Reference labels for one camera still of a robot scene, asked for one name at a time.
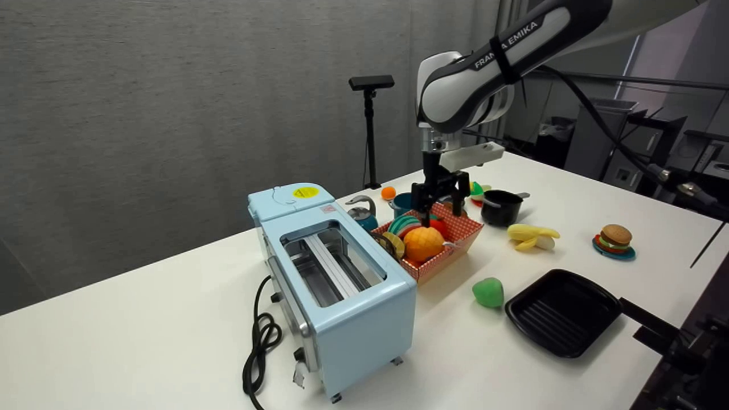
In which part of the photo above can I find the teal toy bowl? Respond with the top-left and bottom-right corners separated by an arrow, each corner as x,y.
393,192 -> 417,215

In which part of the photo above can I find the green pear plushie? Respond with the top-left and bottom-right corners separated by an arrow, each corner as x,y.
471,276 -> 509,311

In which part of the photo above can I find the silver toy kettle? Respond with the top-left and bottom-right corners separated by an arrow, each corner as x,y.
344,193 -> 380,231

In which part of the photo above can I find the black camera on stand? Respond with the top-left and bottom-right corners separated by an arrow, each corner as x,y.
347,73 -> 396,192

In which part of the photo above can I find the black grill pan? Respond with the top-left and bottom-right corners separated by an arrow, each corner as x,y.
503,266 -> 682,359

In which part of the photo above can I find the white cabinet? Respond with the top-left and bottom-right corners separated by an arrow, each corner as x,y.
565,98 -> 634,179

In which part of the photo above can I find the toy burger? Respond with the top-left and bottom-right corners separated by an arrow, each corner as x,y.
593,223 -> 635,256

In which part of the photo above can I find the red tomato plushie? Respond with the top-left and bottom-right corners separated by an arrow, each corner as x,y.
428,214 -> 454,239

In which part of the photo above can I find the green watermelon slice plushie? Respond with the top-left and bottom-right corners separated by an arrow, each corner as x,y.
379,214 -> 424,260

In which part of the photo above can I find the black bin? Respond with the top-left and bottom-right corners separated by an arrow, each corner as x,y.
531,114 -> 580,170

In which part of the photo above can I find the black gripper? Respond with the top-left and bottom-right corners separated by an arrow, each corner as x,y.
410,148 -> 471,226

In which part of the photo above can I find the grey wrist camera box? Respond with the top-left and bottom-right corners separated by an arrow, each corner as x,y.
437,138 -> 507,172

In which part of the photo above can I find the red checkered cardboard box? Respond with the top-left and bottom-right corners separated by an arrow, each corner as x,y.
371,197 -> 486,285

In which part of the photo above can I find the light blue toaster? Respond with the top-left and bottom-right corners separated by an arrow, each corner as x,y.
261,202 -> 420,403

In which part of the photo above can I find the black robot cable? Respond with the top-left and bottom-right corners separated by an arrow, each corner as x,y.
531,64 -> 729,223

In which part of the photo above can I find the black toy pot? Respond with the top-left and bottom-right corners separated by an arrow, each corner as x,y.
479,189 -> 534,228

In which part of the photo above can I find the teal toy plate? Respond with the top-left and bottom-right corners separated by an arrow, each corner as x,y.
590,237 -> 638,263

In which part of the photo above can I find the black power cord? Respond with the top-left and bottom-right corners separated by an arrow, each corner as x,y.
240,274 -> 286,410

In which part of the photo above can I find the black equipment mount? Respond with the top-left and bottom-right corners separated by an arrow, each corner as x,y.
629,252 -> 729,410

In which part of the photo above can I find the yellow banana plushie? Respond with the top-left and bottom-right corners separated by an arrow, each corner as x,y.
507,221 -> 563,254

